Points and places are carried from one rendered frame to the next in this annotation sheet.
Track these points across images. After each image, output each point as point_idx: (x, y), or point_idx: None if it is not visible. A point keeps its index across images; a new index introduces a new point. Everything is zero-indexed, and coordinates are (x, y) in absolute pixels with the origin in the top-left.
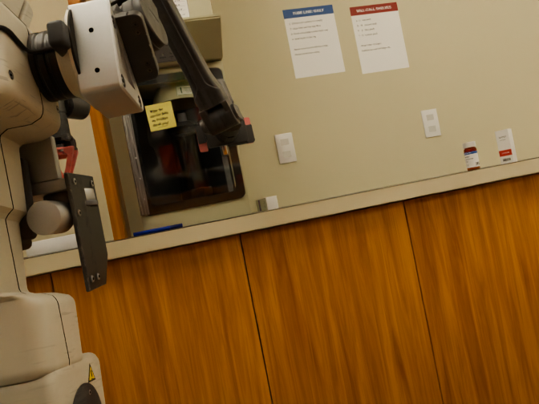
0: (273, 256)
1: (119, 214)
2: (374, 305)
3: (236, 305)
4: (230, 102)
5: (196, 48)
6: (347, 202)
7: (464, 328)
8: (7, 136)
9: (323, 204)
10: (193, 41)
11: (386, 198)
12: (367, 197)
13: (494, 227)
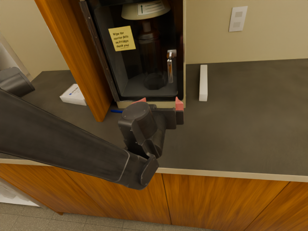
0: (180, 176)
1: (96, 111)
2: (237, 199)
3: (154, 185)
4: (141, 164)
5: (73, 156)
6: (246, 175)
7: (287, 213)
8: None
9: (225, 173)
10: (68, 142)
11: (282, 178)
12: (266, 176)
13: None
